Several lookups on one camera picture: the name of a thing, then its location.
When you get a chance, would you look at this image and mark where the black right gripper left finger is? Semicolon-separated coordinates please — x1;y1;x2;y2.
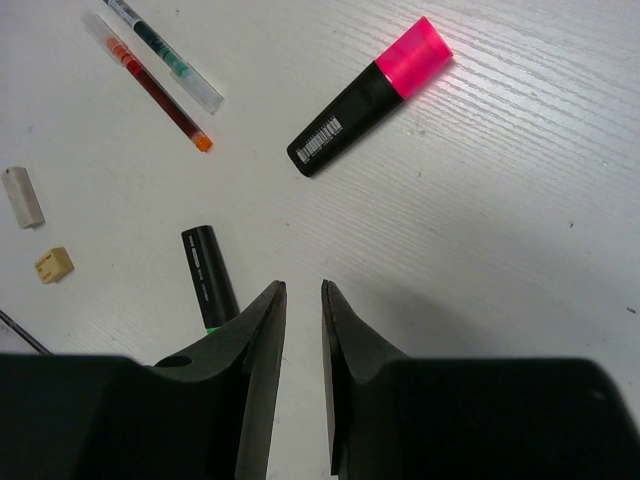
1;281;287;479

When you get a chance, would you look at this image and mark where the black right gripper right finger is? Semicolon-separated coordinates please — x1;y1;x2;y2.
321;281;639;479

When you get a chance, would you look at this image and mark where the black highlighter green cap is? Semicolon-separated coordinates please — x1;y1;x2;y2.
181;225;240;334

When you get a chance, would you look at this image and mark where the tan yellow eraser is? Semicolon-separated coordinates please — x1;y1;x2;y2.
34;247;74;285

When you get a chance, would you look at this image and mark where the grey white eraser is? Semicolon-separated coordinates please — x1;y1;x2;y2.
1;167;45;229

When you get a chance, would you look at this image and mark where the black highlighter pink cap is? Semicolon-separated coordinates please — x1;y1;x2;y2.
286;17;453;177

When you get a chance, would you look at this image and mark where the green ink pen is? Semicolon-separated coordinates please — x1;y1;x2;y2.
103;0;224;115

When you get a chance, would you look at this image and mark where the red ink pen orange cap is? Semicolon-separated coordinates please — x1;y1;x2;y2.
81;12;213;153

